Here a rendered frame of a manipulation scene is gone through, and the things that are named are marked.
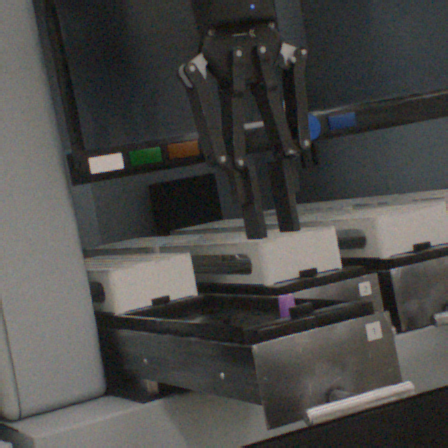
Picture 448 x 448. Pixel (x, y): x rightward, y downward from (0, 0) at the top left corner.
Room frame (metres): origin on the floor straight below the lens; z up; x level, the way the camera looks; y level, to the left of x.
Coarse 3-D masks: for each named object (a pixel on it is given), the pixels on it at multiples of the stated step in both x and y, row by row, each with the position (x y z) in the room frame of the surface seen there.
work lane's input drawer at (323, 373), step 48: (144, 336) 1.17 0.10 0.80; (192, 336) 1.09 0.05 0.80; (240, 336) 1.00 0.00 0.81; (288, 336) 0.98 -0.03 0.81; (336, 336) 0.99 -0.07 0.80; (384, 336) 1.01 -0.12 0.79; (192, 384) 1.08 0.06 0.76; (240, 384) 0.99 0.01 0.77; (288, 384) 0.97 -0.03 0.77; (336, 384) 0.99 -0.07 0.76; (384, 384) 1.01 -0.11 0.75
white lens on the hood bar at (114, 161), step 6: (102, 156) 1.25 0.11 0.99; (108, 156) 1.25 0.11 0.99; (114, 156) 1.25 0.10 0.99; (120, 156) 1.26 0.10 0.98; (90, 162) 1.24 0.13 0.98; (96, 162) 1.24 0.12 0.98; (102, 162) 1.25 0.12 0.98; (108, 162) 1.25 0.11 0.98; (114, 162) 1.25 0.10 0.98; (120, 162) 1.26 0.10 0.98; (90, 168) 1.24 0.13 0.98; (96, 168) 1.24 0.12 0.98; (102, 168) 1.25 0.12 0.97; (108, 168) 1.25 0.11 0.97; (114, 168) 1.25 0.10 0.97
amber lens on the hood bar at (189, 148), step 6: (174, 144) 1.28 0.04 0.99; (180, 144) 1.29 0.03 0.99; (186, 144) 1.29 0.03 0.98; (192, 144) 1.29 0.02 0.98; (168, 150) 1.28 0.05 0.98; (174, 150) 1.28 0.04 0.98; (180, 150) 1.29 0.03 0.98; (186, 150) 1.29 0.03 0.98; (192, 150) 1.29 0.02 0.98; (198, 150) 1.30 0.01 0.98; (174, 156) 1.28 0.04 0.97; (180, 156) 1.29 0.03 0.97; (186, 156) 1.29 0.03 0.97
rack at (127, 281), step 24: (96, 264) 1.43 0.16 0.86; (120, 264) 1.35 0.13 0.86; (144, 264) 1.30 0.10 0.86; (168, 264) 1.31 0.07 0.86; (96, 288) 1.53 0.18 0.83; (120, 288) 1.29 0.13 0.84; (144, 288) 1.30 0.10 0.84; (168, 288) 1.31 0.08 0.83; (192, 288) 1.32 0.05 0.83; (120, 312) 1.29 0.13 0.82
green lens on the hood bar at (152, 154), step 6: (144, 150) 1.27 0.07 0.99; (150, 150) 1.27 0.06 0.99; (156, 150) 1.27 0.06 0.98; (132, 156) 1.26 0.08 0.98; (138, 156) 1.27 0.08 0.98; (144, 156) 1.27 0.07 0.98; (150, 156) 1.27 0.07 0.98; (156, 156) 1.27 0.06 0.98; (132, 162) 1.26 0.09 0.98; (138, 162) 1.27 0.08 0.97; (144, 162) 1.27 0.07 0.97; (150, 162) 1.27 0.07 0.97
